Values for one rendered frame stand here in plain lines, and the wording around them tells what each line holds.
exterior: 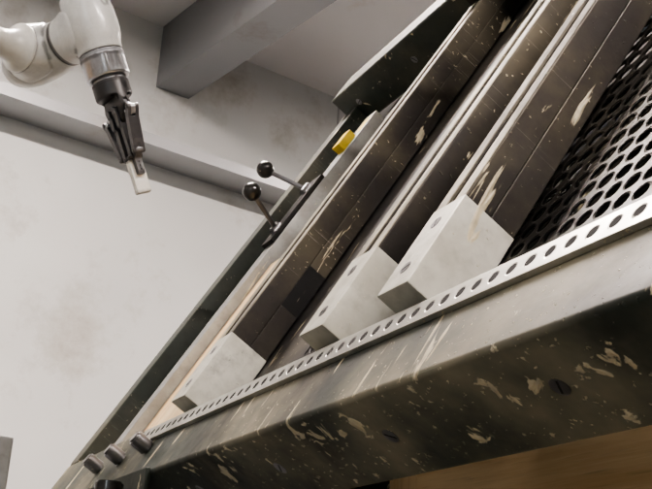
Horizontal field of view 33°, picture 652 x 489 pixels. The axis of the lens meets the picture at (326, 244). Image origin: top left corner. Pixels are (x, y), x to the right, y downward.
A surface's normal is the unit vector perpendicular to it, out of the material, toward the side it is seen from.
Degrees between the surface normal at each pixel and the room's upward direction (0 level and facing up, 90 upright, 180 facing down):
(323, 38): 180
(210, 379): 90
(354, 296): 90
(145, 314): 90
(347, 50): 180
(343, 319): 90
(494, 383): 149
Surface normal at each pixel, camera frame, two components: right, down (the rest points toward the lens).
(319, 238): 0.44, -0.29
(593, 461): -0.90, -0.20
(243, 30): -0.06, 0.94
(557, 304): -0.74, -0.66
